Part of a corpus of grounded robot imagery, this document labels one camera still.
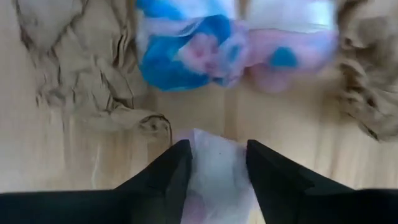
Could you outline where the small pink plastic wad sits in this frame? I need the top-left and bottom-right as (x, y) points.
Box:
(242, 29), (338, 94)

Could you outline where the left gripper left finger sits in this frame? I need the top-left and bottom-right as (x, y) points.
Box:
(0, 139), (193, 224)

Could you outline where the blue pink plastic wad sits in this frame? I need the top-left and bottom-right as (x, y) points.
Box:
(136, 0), (249, 93)

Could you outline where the large brown paper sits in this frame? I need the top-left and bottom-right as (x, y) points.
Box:
(12, 0), (174, 147)

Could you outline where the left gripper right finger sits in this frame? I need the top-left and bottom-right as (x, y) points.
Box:
(246, 139), (398, 224)

